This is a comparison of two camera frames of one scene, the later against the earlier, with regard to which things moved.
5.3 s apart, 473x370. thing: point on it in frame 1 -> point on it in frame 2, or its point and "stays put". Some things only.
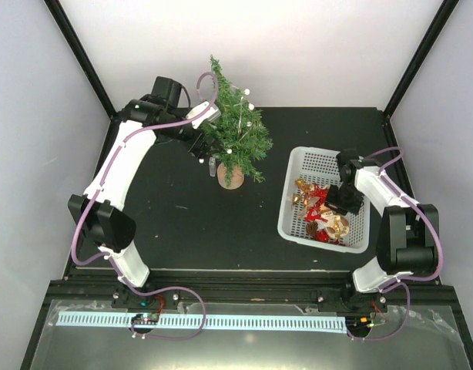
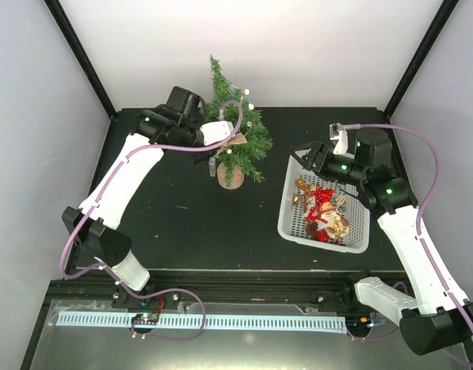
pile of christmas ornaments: x=324 y=223 stays put
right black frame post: x=434 y=30 stays put
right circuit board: x=359 y=322 stays put
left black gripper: x=201 y=151 -> x=203 y=156
